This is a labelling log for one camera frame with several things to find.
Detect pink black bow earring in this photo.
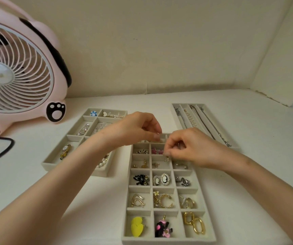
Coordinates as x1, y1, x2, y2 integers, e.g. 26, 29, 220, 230
154, 215, 174, 239

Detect gold chunky hoop earring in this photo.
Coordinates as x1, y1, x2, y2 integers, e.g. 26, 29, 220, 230
159, 193, 174, 209

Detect gold oval hoop earring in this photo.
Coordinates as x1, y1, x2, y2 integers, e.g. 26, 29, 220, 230
183, 211, 195, 226
193, 217, 206, 235

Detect white table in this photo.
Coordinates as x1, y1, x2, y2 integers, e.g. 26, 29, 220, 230
0, 89, 293, 245

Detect silver snake earring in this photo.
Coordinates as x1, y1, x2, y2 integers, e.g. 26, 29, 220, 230
175, 177, 192, 187

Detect person's right forearm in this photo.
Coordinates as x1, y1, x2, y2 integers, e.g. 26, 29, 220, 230
234, 155, 293, 245

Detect gold heart hoop earring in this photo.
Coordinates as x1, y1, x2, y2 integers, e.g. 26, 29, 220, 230
130, 193, 146, 208

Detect person's left hand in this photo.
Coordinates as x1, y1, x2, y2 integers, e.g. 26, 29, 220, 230
103, 111, 163, 151

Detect shiny wide hoop earring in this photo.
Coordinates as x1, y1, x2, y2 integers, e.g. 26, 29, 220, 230
179, 196, 197, 210

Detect white pearl bead bracelet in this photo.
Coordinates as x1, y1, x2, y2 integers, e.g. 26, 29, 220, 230
93, 122, 107, 134

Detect black bow earrings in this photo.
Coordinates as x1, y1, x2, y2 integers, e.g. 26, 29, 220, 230
133, 174, 150, 186

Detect silver chain necklace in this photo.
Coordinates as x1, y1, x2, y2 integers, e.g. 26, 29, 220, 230
174, 107, 188, 129

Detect silver necklace pink charm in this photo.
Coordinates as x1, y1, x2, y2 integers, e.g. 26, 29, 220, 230
200, 107, 232, 148

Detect grey earring grid tray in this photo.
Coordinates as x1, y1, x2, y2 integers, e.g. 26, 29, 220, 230
121, 133, 217, 245

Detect gold round-faced ring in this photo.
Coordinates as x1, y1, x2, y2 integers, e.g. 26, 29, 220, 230
59, 144, 72, 161

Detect grey bracelet tray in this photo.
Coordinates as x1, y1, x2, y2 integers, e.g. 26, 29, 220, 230
41, 108, 128, 178

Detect grey necklace tray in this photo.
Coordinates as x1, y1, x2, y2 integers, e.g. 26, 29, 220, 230
171, 102, 242, 153

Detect person's right hand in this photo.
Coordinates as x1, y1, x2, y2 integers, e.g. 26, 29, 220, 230
163, 127, 252, 173

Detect brown stone bead bracelet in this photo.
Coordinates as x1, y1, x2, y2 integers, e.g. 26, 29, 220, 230
97, 153, 110, 169

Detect brown cord necklace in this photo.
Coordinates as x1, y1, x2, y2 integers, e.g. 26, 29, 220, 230
190, 105, 217, 141

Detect person's left forearm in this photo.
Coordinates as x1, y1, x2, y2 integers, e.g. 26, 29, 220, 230
0, 132, 116, 245

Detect small pearl bead necklace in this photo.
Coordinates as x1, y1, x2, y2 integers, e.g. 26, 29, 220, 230
183, 109, 198, 128

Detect pink animal-shaped desk fan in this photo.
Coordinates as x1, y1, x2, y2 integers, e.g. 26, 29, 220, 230
0, 0, 72, 137

